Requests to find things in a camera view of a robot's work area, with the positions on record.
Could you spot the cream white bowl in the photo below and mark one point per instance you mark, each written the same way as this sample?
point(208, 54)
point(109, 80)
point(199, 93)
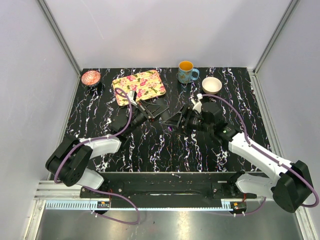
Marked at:
point(211, 85)

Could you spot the floral yellow pink tray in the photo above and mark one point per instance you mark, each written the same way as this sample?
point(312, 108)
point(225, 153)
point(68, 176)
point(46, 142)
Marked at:
point(147, 85)

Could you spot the red patterned bowl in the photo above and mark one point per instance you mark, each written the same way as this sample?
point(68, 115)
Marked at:
point(91, 78)

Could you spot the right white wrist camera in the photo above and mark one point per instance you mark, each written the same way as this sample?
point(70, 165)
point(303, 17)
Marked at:
point(197, 104)

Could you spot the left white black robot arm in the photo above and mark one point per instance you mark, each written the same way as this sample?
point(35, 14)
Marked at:
point(69, 162)

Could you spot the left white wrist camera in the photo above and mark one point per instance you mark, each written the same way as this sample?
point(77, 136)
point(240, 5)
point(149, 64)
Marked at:
point(132, 96)

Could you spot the blue mug orange inside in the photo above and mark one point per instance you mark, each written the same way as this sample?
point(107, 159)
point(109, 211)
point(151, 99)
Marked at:
point(187, 73)

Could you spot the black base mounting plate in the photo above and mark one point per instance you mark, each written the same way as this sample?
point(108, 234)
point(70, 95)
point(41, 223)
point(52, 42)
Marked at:
point(212, 185)

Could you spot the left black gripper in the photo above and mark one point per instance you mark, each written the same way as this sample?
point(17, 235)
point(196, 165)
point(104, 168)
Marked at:
point(152, 110)

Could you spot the white slotted cable duct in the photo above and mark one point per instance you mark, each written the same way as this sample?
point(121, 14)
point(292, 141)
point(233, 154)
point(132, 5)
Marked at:
point(90, 205)

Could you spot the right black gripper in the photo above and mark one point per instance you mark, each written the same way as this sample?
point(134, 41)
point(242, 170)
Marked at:
point(176, 120)

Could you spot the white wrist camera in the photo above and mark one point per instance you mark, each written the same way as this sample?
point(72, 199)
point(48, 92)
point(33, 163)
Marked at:
point(197, 104)
point(132, 96)

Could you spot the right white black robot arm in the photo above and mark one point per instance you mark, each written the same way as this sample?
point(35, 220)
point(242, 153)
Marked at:
point(288, 183)

